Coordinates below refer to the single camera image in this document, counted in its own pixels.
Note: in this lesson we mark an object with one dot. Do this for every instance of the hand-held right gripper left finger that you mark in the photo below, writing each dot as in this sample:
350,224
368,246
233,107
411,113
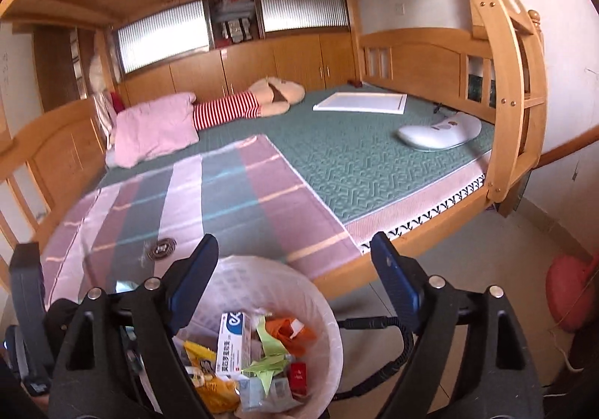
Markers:
194,288

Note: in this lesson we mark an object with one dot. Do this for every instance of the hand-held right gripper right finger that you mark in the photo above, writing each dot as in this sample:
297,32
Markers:
395,283

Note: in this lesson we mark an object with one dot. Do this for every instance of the wastebasket with white plastic liner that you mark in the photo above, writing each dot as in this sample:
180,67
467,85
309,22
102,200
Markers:
281,288

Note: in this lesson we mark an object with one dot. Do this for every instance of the yellow snack packet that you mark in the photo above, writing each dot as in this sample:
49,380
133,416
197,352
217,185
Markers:
215,393

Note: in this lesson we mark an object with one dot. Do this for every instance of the light green paper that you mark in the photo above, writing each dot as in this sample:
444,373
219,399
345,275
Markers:
269,365

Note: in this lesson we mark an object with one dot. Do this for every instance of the orange wrapper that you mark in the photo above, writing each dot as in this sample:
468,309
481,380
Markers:
292,332

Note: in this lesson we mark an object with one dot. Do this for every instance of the clear plastic packet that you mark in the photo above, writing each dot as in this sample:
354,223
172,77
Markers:
262,395

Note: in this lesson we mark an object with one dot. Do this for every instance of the small red box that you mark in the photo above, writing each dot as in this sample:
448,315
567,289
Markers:
298,379

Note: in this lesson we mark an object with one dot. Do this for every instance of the striped pink grey bedsheet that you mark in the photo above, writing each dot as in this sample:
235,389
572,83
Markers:
210,213

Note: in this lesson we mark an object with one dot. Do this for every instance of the green patterned bed mat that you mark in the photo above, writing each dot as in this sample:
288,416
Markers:
374,166

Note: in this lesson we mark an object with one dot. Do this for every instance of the white oval device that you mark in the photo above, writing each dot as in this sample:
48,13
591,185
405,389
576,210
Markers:
440,133

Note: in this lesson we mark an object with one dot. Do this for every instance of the pink pillow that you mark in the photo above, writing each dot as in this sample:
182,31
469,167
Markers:
149,129

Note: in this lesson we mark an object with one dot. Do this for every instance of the red round stool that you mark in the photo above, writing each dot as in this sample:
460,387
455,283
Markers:
568,292

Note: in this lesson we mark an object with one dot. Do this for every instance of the striped plush doll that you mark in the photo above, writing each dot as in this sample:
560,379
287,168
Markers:
224,112

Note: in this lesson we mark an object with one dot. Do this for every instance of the white framed board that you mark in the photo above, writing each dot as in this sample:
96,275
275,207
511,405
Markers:
360,103

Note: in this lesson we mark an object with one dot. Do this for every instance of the hanging white red garment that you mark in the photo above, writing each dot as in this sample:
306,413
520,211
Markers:
108,112

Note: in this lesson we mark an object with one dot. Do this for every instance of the tall wooden shelf unit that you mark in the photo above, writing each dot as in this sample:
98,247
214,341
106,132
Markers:
61,68

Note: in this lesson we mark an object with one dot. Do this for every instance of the white plastic-wrapped bundle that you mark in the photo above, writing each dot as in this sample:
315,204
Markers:
102,65

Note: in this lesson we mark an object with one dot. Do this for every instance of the ribbed glass window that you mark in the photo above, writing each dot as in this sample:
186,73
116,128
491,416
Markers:
304,7
161,37

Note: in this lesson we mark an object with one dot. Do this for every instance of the wooden wall cabinets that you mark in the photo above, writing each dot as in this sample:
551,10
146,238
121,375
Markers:
262,63

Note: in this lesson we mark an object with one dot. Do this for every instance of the wooden bunk bed frame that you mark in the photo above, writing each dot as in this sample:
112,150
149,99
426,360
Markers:
510,72

